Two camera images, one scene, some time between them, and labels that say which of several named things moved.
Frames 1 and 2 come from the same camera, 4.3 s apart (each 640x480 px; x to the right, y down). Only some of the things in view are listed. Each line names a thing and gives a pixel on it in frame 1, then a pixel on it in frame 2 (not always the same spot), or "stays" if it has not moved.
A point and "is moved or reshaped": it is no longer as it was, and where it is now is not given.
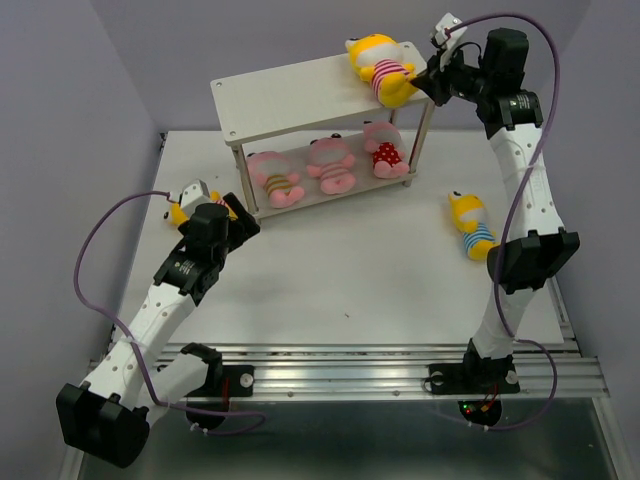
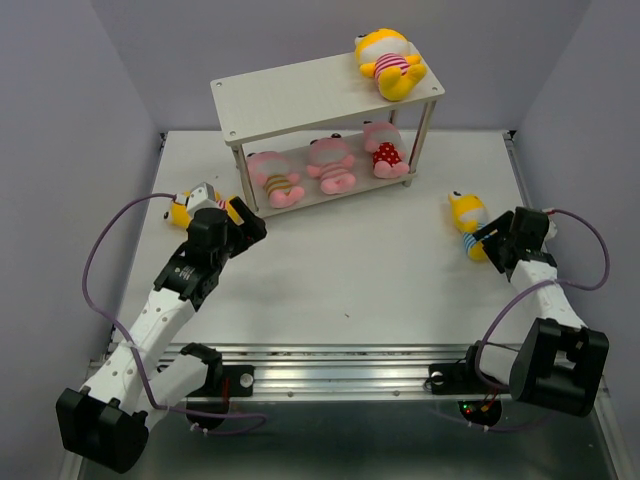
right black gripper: x=433 y=81 -> x=502 y=225
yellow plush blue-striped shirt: x=469 y=218 stays
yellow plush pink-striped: x=378 y=62 is moved or reshaped
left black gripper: x=244 y=227 stays
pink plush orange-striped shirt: x=271 y=173 stays
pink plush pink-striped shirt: x=330 y=159 stays
